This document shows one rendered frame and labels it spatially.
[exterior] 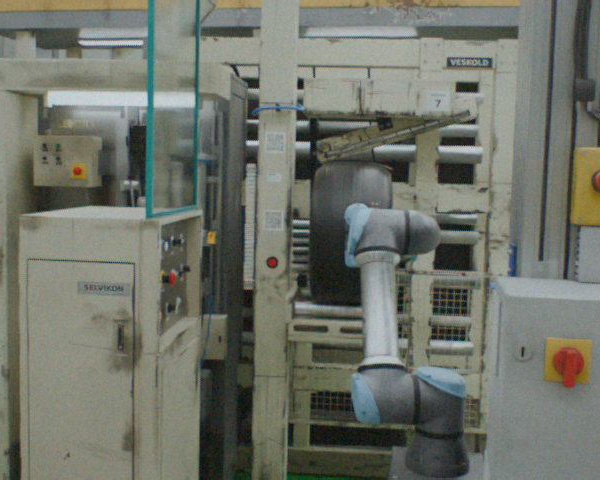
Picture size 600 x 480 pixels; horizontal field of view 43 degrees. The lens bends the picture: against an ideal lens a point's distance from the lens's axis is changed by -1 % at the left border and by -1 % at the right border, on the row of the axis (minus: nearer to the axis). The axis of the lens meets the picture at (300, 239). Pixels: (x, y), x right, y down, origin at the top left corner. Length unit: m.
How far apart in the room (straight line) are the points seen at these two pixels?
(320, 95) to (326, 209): 0.62
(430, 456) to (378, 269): 0.46
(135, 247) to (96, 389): 0.41
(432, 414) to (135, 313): 0.85
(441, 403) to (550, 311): 0.63
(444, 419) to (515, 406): 0.57
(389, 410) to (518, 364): 0.60
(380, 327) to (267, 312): 1.14
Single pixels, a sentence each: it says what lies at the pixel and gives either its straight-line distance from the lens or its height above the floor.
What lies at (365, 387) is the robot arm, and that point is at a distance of 1.79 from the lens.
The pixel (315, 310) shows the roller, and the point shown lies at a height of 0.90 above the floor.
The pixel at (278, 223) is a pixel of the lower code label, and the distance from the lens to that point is 2.88.
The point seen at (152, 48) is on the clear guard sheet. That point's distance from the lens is 2.12.
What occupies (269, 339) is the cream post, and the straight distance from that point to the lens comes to 2.95.
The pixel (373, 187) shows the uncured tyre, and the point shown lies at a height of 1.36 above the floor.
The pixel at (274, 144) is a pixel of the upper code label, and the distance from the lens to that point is 2.88.
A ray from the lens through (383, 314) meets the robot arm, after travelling 1.85.
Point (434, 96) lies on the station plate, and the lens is 3.14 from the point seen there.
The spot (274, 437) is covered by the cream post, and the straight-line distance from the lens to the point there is 3.05.
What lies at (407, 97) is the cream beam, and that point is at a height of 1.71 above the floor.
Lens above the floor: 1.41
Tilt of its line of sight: 5 degrees down
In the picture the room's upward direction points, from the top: 2 degrees clockwise
